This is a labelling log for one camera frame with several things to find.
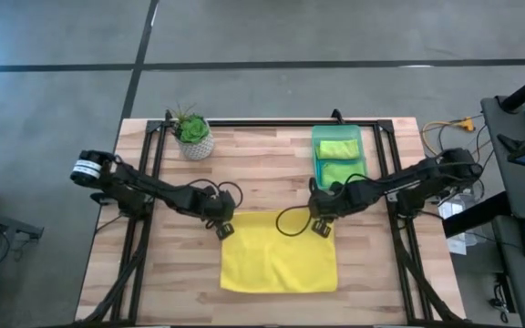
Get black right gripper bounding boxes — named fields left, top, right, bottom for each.
left=310, top=180, right=376, bottom=239

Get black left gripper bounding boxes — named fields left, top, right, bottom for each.
left=196, top=185, right=237, bottom=241

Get yellow microfiber towel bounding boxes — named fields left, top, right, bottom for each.
left=220, top=210, right=339, bottom=294

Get dark green microfiber towel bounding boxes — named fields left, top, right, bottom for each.
left=319, top=159, right=367, bottom=190

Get lime microfiber towel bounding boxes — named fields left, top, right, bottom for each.
left=315, top=138, right=361, bottom=160

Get teal translucent plastic bin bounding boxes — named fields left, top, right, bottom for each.
left=311, top=124, right=368, bottom=191

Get succulent in white patterned pot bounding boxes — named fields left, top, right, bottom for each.
left=169, top=103, right=216, bottom=161

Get white paper box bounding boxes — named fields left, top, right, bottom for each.
left=436, top=193, right=476, bottom=256

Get black desk beam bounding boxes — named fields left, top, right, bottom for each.
left=442, top=190, right=512, bottom=239

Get dark grey desk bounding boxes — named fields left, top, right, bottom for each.
left=480, top=95, right=525, bottom=220

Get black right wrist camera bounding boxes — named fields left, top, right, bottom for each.
left=307, top=176, right=322, bottom=204

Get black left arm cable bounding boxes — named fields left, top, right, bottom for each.
left=184, top=178, right=244, bottom=210

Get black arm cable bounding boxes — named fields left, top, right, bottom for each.
left=184, top=178, right=244, bottom=210
left=274, top=172, right=382, bottom=238

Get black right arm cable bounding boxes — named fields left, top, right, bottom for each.
left=274, top=172, right=382, bottom=238

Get black aluminium table frame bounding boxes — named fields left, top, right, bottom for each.
left=109, top=108, right=462, bottom=327

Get yellow cable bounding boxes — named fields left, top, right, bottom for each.
left=421, top=116, right=494, bottom=159

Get black floor cables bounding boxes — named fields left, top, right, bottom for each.
left=424, top=122, right=494, bottom=192

